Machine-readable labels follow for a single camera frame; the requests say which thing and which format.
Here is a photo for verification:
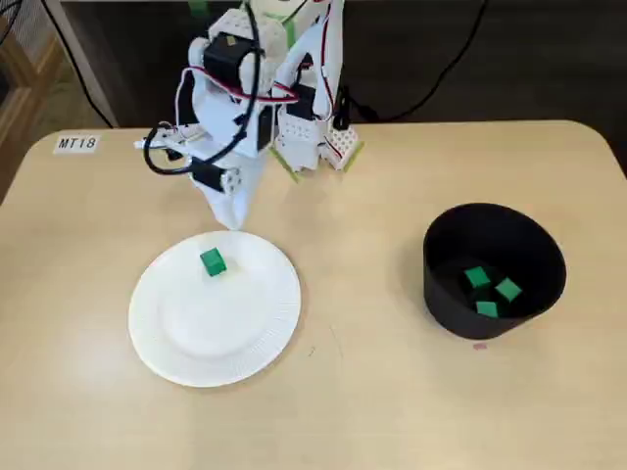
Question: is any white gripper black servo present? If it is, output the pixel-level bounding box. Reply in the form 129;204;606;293
188;146;268;231

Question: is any white paper plate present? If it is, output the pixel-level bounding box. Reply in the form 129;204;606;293
127;229;303;389

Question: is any black round pot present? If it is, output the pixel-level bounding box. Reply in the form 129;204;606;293
421;202;568;341

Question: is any white MT18 label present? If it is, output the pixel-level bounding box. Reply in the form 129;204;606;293
52;134;101;155

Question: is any wooden shelf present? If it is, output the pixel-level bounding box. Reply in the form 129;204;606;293
0;14;68;202

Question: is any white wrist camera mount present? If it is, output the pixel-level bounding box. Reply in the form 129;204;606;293
132;135;197;163

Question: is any grey metal post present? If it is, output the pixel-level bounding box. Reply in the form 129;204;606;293
46;0;119;129

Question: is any thin black power cable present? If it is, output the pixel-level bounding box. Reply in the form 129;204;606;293
350;0;491;122

